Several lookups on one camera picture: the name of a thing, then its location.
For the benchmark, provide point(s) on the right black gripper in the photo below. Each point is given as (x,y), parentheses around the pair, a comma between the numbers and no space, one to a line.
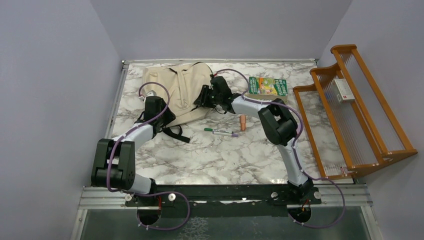
(201,99)

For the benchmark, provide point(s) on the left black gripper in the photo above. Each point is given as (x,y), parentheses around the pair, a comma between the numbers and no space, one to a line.
(170,116)

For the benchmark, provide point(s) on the cream canvas backpack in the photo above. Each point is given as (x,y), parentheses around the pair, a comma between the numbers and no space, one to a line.
(184,84)

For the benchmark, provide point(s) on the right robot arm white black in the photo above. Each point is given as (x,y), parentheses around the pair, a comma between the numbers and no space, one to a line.
(279,125)

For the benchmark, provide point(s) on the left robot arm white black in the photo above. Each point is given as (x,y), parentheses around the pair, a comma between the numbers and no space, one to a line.
(114,165)

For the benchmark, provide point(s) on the green capped marker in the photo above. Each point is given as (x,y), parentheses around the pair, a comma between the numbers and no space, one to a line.
(214,130)

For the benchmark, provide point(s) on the orange highlighter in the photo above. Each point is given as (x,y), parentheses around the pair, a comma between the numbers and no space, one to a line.
(242,120)

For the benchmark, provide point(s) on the purple capped marker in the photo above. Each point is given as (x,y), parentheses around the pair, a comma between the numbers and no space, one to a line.
(228,134)

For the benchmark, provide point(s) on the green illustrated book upper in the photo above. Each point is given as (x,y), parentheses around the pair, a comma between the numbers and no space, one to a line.
(262,88)

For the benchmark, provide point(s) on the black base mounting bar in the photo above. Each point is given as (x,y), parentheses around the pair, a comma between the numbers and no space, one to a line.
(208,201)

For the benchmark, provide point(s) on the small white box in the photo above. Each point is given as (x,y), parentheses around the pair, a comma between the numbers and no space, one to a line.
(342,90)

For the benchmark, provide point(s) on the wooden shelf rack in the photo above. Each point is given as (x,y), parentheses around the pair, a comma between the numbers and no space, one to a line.
(366,130)

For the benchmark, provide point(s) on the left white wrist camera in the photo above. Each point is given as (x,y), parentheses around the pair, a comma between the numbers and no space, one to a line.
(149,94)

